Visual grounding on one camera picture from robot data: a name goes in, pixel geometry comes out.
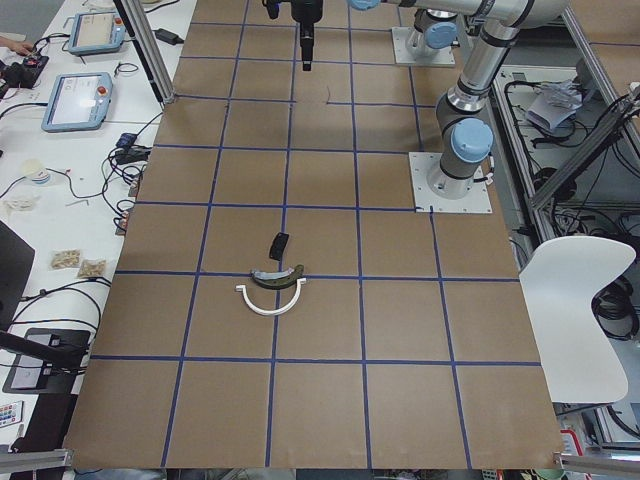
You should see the aluminium frame post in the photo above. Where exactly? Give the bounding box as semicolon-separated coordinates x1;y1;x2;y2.
114;0;175;105

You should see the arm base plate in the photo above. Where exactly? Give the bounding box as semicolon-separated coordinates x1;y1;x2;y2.
391;27;455;68
409;152;493;214

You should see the black monitor stand base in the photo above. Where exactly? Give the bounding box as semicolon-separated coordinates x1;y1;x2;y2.
1;328;91;394

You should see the black power adapter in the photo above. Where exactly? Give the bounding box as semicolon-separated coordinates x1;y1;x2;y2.
154;28;184;45

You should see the white chair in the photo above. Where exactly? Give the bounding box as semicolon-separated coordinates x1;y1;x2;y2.
519;236;635;404

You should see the white semicircular bracket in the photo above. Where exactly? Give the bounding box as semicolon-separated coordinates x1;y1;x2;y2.
234;278;306;317

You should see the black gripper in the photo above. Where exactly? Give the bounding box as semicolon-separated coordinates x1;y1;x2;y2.
290;0;324;71

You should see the near blue teach pendant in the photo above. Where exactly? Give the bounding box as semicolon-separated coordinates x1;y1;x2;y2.
41;72;113;133

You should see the bag of small parts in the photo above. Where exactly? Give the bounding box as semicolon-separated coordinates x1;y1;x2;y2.
49;249;82;270

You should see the blue teach pendant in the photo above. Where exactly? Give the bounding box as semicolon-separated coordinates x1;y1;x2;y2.
41;72;113;133
67;11;125;56

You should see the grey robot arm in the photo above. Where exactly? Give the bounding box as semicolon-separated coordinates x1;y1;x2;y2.
289;1;458;71
396;0;568;200

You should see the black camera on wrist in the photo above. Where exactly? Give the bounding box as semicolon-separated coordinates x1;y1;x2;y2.
262;0;280;20

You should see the far blue teach pendant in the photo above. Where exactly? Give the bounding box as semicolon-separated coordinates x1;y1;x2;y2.
67;11;125;56

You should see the black curved plastic part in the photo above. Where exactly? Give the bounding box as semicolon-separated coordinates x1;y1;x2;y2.
269;232;289;261

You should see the blue usb hub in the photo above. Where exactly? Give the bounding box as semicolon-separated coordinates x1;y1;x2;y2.
116;132;138;149

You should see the colourful remote control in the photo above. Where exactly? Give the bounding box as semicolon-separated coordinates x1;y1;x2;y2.
0;400;24;428

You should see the green brake shoe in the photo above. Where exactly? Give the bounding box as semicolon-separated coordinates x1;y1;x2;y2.
250;264;304;290

